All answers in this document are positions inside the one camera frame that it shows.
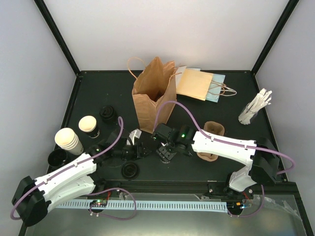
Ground right black frame post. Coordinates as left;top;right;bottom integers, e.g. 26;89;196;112
251;0;300;76

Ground stacked paper cups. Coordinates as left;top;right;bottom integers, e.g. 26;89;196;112
55;128;84;155

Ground black empty cup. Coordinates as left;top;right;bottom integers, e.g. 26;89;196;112
48;149;69;170

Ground flat blue paper bag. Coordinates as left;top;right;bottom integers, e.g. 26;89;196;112
206;74;225;102

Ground paper cup black sleeve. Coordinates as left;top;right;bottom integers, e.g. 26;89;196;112
78;116;100;139

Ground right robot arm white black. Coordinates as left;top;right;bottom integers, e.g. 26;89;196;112
152;123;280;199

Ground black frame post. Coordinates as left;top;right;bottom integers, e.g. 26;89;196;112
34;0;80;76
251;0;300;76

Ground left black frame post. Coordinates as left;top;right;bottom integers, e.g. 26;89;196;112
34;0;80;76

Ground glass with white stirrers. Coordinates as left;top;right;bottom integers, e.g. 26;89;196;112
238;88;272;125

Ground black front mounting rail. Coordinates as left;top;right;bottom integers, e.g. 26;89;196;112
93;180;300;200

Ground brown pulp cup carrier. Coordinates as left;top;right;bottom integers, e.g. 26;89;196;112
197;121;225;162

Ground black coffee lid near bag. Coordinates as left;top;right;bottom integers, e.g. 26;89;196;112
122;162;140;180

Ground flat white paper bag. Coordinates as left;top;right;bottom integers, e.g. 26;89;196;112
175;66;186;82

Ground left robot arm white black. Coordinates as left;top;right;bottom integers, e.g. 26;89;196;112
10;129;148;227

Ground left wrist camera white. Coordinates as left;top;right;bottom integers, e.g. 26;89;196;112
126;129;142;146

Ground black coffee lids stack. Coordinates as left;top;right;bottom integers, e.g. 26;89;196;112
99;105;117;123

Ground blue slotted cable duct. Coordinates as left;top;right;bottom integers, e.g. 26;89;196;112
57;199;227;213

